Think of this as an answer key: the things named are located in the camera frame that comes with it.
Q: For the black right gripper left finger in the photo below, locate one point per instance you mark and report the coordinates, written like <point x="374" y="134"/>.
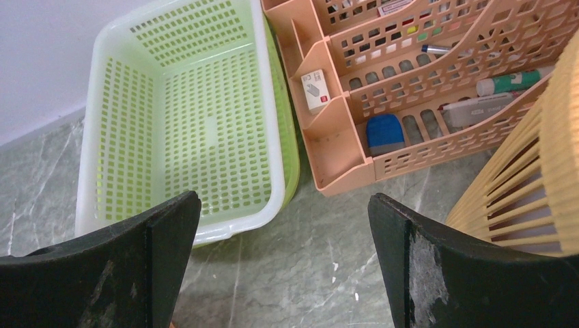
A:
<point x="127" y="274"/>

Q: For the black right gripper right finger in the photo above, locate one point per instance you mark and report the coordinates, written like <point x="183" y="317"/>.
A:
<point x="436" y="276"/>

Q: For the yellow slatted waste basket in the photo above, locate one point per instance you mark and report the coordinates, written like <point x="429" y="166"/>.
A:
<point x="526" y="196"/>

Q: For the blue grey eraser block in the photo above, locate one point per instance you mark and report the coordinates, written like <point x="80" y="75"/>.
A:
<point x="384" y="134"/>

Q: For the white perforated basket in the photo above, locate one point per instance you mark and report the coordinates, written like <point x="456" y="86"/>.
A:
<point x="181" y="98"/>

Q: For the green tray under basket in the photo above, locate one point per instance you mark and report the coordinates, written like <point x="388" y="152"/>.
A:
<point x="287" y="122"/>

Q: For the peach plastic file organizer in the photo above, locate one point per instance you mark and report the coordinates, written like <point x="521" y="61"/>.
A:
<point x="370" y="53"/>

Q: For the green white glue stick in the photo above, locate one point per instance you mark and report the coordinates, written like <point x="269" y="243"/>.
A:
<point x="512" y="82"/>

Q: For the small white box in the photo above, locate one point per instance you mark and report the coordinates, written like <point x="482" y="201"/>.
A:
<point x="316" y="91"/>

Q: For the blue silver pen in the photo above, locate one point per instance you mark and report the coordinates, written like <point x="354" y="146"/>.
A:
<point x="442" y="50"/>

